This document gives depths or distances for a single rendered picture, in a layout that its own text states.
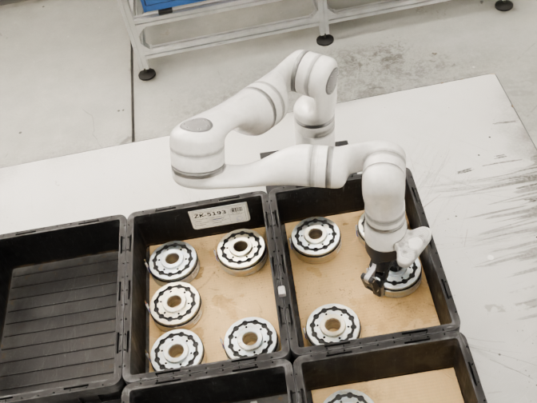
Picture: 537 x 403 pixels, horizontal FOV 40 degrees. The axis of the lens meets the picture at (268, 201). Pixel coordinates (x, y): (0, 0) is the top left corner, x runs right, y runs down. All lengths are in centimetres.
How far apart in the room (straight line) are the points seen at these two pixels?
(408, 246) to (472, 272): 39
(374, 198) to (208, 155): 28
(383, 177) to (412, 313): 37
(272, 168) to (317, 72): 37
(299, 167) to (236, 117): 16
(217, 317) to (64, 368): 31
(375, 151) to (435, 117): 80
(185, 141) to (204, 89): 210
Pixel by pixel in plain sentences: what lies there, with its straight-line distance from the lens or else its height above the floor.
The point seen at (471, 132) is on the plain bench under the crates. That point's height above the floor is 70.
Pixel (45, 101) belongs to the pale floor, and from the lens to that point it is 353.
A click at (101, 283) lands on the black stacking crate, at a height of 83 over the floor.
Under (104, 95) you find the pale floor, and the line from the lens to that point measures 343.
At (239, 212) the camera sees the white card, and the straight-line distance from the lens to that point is 156.
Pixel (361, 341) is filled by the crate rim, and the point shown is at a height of 93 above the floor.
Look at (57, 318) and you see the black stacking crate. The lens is 160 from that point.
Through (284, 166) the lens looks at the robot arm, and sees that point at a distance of 120.
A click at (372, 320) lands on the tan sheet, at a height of 83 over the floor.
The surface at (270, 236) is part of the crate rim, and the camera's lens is 146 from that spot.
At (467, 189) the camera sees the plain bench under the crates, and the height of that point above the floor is 70.
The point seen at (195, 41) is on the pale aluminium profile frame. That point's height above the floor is 14.
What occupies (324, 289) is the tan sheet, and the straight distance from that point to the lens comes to 149.
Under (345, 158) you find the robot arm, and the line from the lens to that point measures 120.
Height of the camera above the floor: 206
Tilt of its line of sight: 48 degrees down
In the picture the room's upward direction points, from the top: 11 degrees counter-clockwise
